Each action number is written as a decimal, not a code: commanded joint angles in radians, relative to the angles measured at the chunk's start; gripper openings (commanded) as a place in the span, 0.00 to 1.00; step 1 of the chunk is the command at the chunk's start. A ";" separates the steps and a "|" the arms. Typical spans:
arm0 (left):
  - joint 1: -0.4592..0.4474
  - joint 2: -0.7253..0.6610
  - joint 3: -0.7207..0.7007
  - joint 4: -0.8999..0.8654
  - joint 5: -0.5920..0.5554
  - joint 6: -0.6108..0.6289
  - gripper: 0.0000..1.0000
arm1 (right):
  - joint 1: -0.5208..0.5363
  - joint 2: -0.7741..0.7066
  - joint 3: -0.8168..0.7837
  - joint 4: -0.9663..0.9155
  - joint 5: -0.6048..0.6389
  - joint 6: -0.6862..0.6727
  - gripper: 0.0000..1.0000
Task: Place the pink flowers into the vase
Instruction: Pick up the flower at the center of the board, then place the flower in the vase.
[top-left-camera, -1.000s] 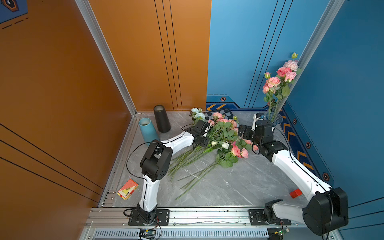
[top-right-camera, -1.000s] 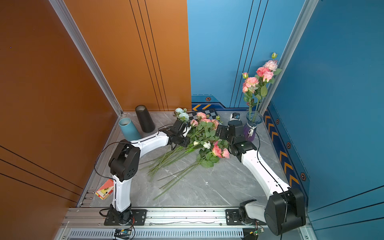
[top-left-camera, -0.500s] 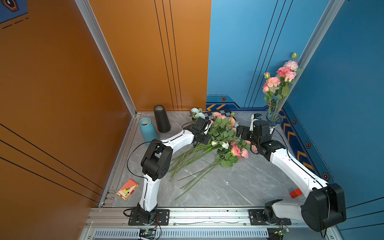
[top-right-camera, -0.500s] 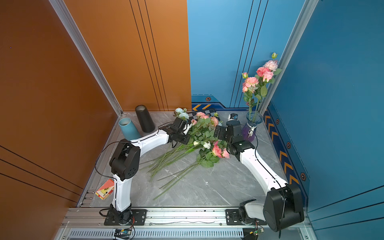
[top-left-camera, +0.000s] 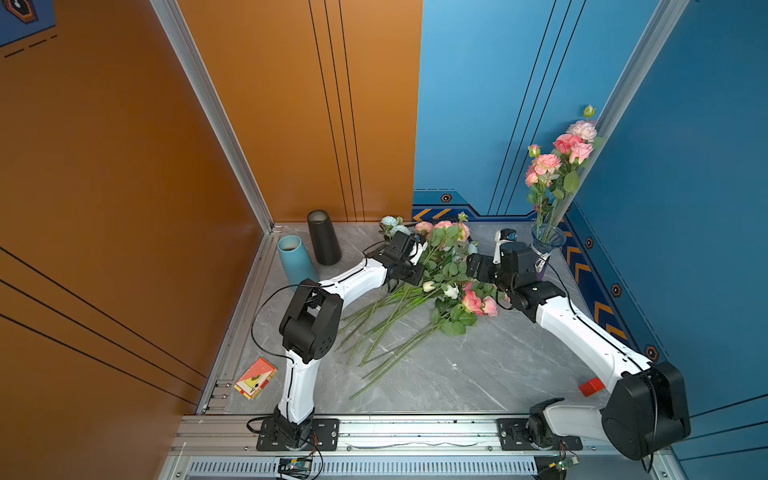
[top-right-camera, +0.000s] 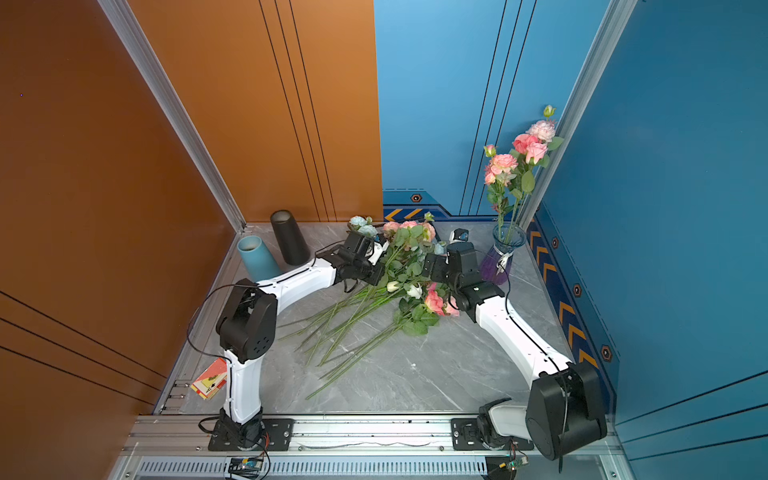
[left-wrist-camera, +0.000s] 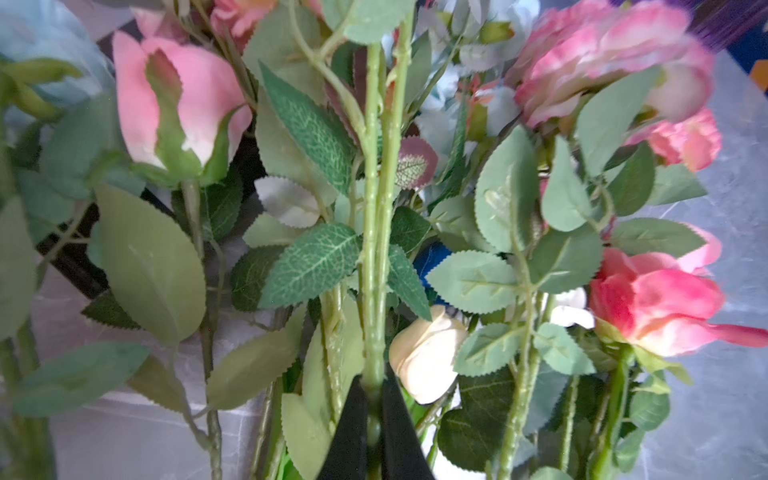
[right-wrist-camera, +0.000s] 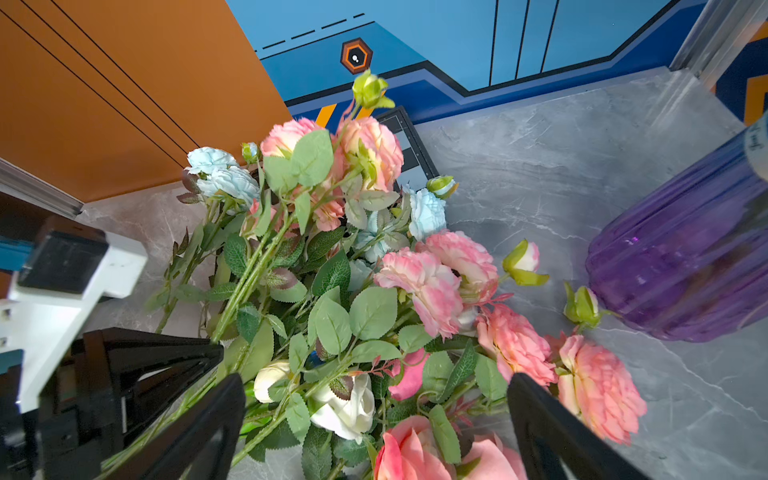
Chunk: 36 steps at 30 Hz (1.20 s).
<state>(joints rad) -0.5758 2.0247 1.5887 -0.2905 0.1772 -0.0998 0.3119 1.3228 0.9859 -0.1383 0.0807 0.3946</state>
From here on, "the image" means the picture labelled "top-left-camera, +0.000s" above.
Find bunch of pink flowers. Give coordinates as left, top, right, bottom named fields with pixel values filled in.
left=342, top=212, right=498, bottom=399

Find pink double bloom stem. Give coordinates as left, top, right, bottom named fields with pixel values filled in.
left=525, top=144, right=564, bottom=230

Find pink rose stem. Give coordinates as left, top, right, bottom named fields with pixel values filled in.
left=552, top=134, right=594, bottom=227
left=550, top=134, right=584, bottom=227

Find pale pink carnation stem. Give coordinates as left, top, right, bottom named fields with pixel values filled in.
left=566, top=105, right=598, bottom=143

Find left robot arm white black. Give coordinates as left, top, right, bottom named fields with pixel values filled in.
left=274, top=232, right=427, bottom=442

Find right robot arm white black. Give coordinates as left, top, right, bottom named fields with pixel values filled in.
left=467, top=242, right=691, bottom=460

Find blue purple glass vase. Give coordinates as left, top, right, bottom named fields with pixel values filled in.
left=531, top=224, right=566, bottom=280

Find black cylindrical vase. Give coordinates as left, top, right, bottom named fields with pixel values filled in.
left=307, top=209, right=342, bottom=266

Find teal ceramic vase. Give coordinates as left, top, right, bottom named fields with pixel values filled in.
left=277, top=235, right=319, bottom=286

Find red block right side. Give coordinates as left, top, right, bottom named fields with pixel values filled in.
left=579, top=377, right=605, bottom=397

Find red box left side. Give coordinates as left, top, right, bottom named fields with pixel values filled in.
left=234, top=358, right=277, bottom=400

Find right green circuit board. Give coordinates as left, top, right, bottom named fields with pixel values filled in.
left=549, top=455, right=580, bottom=473

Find green circuit board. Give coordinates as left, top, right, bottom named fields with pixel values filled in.
left=276, top=457, right=313, bottom=480
left=549, top=455, right=580, bottom=473

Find left green circuit board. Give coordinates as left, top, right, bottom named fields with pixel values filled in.
left=276, top=457, right=313, bottom=480

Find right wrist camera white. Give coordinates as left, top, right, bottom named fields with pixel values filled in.
left=493, top=228, right=517, bottom=265

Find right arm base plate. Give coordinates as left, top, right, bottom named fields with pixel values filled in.
left=496, top=417, right=583, bottom=451

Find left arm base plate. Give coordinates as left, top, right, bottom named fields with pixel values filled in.
left=256, top=418, right=339, bottom=453

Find aluminium front rail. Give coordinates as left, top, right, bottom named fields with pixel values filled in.
left=170, top=412, right=673, bottom=458

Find right aluminium corner post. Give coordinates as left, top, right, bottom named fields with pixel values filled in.
left=553, top=0, right=689, bottom=224

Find aluminium corner post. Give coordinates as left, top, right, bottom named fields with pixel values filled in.
left=553, top=0, right=689, bottom=224
left=150, top=0, right=274, bottom=235

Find left aluminium corner post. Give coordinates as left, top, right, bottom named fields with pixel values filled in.
left=150, top=0, right=274, bottom=235

